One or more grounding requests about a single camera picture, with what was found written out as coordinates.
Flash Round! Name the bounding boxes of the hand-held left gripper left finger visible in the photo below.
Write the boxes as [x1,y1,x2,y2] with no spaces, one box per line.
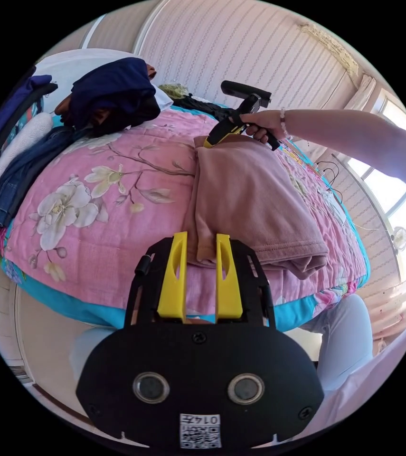
[157,231,189,320]

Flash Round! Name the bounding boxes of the white fan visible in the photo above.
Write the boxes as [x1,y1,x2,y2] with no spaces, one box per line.
[390,225,406,255]

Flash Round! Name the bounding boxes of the person's right hand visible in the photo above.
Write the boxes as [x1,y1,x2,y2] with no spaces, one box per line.
[239,110,290,144]

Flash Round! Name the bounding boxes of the bed with pink floral quilt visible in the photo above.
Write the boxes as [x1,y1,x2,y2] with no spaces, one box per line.
[0,95,371,329]

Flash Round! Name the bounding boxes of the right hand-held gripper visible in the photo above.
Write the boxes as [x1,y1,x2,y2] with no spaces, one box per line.
[203,93,282,152]

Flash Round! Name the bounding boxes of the pink long sleeve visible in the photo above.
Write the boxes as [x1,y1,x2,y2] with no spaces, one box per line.
[184,134,330,281]

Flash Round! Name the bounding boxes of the person's right forearm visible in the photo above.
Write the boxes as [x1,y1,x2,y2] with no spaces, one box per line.
[280,108,406,191]

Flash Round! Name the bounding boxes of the window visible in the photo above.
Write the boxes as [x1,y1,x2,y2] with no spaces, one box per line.
[345,91,406,282]

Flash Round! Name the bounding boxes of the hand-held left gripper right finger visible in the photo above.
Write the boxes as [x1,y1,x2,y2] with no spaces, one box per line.
[215,233,243,320]

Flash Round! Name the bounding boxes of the black garment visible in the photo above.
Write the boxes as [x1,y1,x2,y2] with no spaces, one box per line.
[183,94,236,124]

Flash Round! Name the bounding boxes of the black cable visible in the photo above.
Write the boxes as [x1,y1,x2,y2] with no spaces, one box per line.
[315,159,346,206]

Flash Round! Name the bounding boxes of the pile of clothes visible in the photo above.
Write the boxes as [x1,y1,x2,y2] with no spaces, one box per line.
[0,57,161,238]

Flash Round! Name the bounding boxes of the white pillow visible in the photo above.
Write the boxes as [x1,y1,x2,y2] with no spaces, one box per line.
[33,48,174,115]

